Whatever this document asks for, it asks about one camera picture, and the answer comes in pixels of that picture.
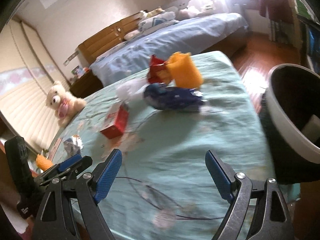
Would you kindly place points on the white foam net sleeve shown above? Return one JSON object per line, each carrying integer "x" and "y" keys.
{"x": 132, "y": 90}

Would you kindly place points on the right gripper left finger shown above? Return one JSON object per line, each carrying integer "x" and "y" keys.
{"x": 70, "y": 180}

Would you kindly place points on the white round trash bin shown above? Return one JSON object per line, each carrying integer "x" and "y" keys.
{"x": 290, "y": 118}

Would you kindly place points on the dark red hanging jacket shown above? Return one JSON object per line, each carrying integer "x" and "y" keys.
{"x": 276, "y": 10}

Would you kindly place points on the black glossy cabinet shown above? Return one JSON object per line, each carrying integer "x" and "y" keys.
{"x": 310, "y": 47}

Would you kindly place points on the dark wooden nightstand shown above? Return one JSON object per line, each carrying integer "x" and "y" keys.
{"x": 86, "y": 85}

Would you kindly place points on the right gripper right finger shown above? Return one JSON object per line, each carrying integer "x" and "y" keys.
{"x": 271, "y": 218}

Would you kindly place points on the orange foam net sleeve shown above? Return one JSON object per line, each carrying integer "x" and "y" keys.
{"x": 184, "y": 71}

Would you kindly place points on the white teddy bear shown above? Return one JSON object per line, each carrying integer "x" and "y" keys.
{"x": 64, "y": 104}

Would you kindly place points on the blue covered bed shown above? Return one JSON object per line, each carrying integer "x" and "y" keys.
{"x": 193, "y": 36}

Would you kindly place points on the red cardboard box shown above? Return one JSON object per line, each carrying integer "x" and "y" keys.
{"x": 115, "y": 121}

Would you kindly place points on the red snack wrapper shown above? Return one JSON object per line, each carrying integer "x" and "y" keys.
{"x": 158, "y": 71}

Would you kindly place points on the blue patterned pillow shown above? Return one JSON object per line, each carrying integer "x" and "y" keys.
{"x": 157, "y": 20}

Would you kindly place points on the small orange foam piece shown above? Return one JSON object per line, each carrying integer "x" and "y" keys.
{"x": 43, "y": 163}

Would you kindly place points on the crumpled silver wrapper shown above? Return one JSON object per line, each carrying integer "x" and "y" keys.
{"x": 73, "y": 145}

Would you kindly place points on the wooden headboard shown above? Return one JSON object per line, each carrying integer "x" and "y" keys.
{"x": 108, "y": 38}

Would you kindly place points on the blue plastic wrapper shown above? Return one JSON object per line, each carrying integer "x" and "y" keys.
{"x": 164, "y": 98}

